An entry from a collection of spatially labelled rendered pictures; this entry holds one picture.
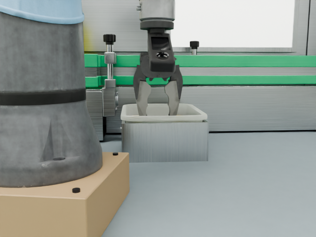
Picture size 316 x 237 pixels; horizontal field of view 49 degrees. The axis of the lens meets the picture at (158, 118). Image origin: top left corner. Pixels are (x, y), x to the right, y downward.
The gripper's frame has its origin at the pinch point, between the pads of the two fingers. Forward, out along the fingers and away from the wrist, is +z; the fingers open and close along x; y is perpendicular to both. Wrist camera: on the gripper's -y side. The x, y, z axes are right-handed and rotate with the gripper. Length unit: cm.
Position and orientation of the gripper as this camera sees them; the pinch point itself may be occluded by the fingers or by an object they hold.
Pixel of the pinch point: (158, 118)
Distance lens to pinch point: 73.1
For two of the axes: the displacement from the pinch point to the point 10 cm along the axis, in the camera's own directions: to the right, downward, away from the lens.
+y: -0.9, -1.5, 9.8
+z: 0.0, 9.9, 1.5
